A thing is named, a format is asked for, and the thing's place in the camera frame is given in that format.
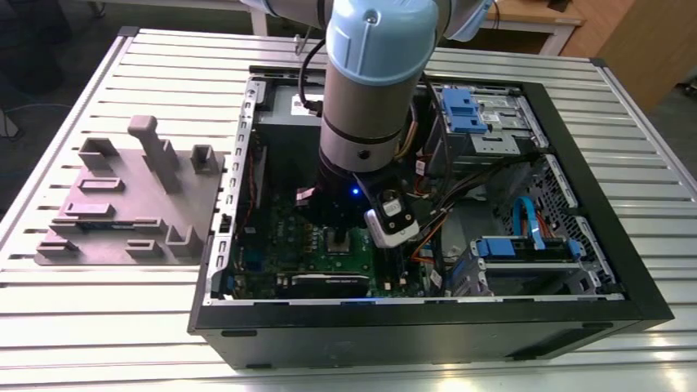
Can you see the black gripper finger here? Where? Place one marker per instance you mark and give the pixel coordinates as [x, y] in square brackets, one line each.
[305, 198]

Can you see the silver square CPU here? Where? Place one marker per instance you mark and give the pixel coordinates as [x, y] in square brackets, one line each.
[343, 247]

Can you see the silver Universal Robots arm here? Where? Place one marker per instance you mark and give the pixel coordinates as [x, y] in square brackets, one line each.
[371, 102]

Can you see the CPU socket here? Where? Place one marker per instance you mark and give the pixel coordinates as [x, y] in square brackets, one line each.
[327, 254]

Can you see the grey power supply unit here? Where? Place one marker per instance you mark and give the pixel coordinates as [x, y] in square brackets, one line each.
[283, 155]

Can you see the green motherboard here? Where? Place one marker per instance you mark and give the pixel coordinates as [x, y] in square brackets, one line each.
[291, 253]

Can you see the blue expansion slot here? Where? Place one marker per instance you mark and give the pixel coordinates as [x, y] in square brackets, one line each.
[254, 261]

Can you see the black graphics card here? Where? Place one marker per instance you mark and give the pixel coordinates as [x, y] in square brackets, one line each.
[327, 286]

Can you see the grey plastic parts rack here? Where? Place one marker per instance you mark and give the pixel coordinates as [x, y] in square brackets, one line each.
[136, 196]

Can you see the blue plastic drive latch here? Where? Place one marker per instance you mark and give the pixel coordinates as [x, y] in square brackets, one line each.
[469, 124]
[460, 100]

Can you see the hard disk in blue carrier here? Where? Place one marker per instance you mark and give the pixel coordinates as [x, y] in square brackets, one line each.
[496, 248]

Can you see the silver metal drive cage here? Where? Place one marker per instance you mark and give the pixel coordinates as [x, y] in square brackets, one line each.
[489, 145]

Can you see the black open PC case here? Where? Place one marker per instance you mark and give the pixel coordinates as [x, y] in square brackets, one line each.
[436, 330]

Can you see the blue green RAM stick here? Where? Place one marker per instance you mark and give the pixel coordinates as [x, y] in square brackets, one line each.
[106, 225]

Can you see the silver metal disk bay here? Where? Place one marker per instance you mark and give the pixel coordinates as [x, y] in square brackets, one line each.
[533, 266]

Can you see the brown wooden cabinet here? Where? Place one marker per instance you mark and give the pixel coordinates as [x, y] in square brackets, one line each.
[653, 49]

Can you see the wooden desk white frame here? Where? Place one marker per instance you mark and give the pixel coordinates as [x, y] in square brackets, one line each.
[544, 12]

